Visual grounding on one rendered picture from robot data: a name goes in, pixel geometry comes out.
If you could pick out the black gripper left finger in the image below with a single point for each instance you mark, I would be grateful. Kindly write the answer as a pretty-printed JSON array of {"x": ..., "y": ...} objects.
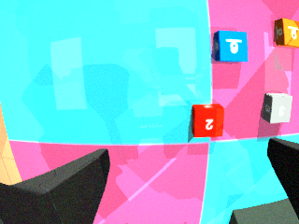
[{"x": 69, "y": 194}]

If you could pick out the red block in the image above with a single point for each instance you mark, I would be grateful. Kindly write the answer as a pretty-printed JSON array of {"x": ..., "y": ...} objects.
[{"x": 207, "y": 121}]

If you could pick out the orange block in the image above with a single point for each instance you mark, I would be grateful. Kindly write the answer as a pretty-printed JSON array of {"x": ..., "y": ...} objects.
[{"x": 287, "y": 33}]

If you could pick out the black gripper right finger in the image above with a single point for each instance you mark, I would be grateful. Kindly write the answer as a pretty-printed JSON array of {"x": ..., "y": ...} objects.
[{"x": 284, "y": 157}]

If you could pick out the blue block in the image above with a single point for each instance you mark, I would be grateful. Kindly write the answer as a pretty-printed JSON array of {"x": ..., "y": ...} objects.
[{"x": 231, "y": 46}]

